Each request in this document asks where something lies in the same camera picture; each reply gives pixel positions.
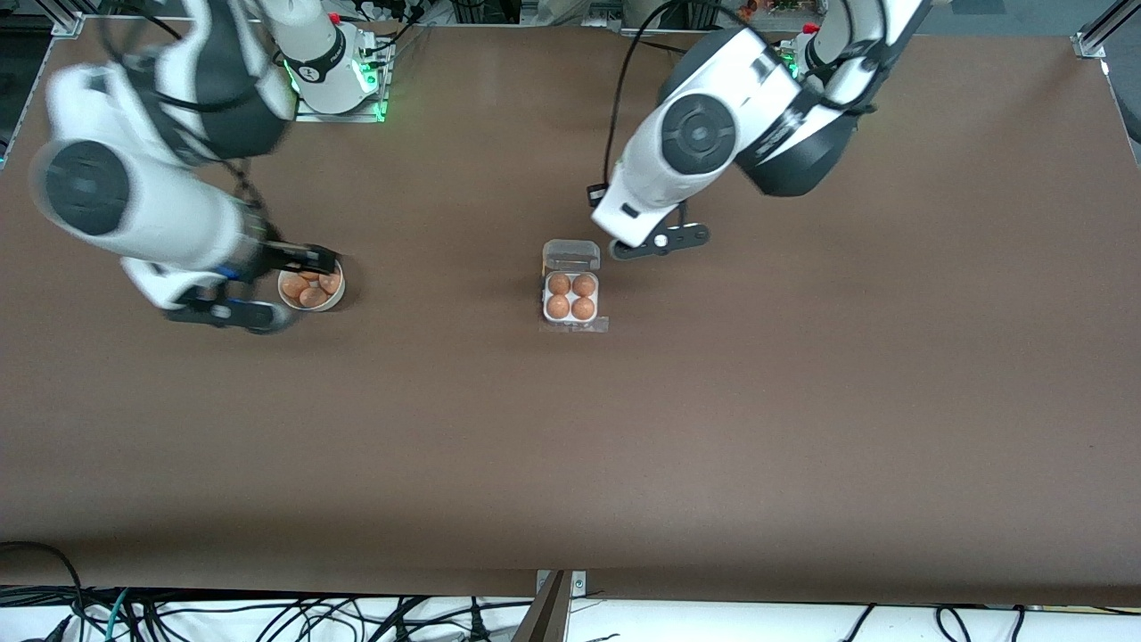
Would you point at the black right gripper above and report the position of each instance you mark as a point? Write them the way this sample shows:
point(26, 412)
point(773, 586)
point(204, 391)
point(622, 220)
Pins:
point(270, 257)

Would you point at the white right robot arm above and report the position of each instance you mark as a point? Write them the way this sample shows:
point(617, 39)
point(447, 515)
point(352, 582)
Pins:
point(160, 205)

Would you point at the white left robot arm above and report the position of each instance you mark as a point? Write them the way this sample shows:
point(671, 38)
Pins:
point(704, 134)

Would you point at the clear plastic egg carton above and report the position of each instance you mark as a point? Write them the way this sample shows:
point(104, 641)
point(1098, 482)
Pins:
point(570, 254)

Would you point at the white round bowl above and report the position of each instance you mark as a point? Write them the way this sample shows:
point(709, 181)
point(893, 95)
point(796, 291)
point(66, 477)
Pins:
point(334, 301)

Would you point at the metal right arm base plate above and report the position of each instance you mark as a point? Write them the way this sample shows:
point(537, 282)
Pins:
point(374, 114)

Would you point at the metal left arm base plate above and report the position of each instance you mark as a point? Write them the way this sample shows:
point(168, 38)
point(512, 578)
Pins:
point(789, 62)

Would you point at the small metal bracket plate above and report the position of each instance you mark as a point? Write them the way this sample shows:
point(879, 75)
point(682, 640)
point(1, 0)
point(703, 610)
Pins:
point(579, 584)

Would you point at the aluminium frame profile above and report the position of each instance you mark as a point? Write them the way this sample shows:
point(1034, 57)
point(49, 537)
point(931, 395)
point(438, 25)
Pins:
point(1092, 43)
point(67, 22)

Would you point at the dark aluminium profile post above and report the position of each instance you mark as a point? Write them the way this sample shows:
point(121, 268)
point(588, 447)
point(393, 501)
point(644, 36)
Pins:
point(544, 620)

